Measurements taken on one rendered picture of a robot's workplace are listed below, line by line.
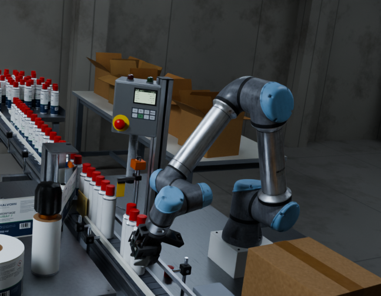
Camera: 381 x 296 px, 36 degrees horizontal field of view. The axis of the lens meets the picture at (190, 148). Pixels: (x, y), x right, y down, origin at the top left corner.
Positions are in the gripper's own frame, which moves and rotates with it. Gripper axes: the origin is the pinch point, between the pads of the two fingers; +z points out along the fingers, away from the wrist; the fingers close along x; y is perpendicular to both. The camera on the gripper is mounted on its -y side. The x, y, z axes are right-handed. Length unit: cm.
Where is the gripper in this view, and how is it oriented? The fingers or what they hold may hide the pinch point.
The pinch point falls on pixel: (144, 263)
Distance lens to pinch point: 193.2
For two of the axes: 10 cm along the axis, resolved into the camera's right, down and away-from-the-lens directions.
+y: -8.7, 0.3, -4.8
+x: 3.6, 7.2, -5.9
